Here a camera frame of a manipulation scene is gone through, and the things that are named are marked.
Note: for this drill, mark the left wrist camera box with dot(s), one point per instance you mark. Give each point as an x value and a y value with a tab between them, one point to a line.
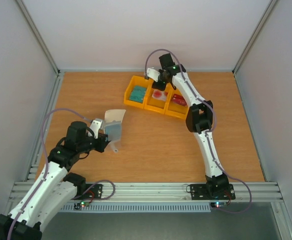
95	127

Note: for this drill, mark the yellow plastic bin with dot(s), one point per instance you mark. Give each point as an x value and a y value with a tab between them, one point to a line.
151	104
135	80
173	106

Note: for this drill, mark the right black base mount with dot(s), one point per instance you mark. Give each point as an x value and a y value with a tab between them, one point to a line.
200	192

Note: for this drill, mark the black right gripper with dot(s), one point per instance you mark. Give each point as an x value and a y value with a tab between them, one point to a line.
158	85

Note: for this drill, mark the beige card holder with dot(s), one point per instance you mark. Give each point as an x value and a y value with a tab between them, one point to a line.
113	127

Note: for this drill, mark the green card in bin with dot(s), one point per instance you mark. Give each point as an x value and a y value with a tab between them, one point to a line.
137	94

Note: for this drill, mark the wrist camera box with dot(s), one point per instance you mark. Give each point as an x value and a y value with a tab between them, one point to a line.
95	127
153	74

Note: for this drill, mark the aluminium front rail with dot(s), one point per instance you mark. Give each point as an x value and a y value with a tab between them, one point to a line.
137	192

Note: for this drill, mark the pink red card in bin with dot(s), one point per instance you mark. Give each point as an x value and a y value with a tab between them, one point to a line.
159	95

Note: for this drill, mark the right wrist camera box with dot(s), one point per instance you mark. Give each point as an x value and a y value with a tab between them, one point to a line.
153	74

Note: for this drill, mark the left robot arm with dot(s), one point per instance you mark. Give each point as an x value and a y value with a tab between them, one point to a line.
56	184

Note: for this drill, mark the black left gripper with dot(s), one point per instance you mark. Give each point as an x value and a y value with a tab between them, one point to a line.
103	142

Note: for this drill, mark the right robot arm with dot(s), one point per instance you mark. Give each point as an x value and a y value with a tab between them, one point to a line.
199	119

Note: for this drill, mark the grey slotted cable duct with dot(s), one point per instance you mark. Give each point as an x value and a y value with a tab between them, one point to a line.
134	207

